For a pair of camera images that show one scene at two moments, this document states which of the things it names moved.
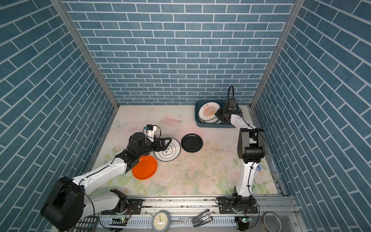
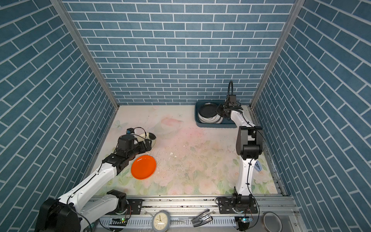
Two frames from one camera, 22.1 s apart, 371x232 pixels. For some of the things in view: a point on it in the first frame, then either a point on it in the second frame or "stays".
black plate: x=192 y=142 → x=208 y=109
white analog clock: x=161 y=221 stays
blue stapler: x=259 y=167 stays
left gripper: x=162 y=146 → x=142 y=147
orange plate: x=146 y=168 stays
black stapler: x=203 y=218 stays
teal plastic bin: x=221 y=103 stays
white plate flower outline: x=171 y=152 → x=216 y=119
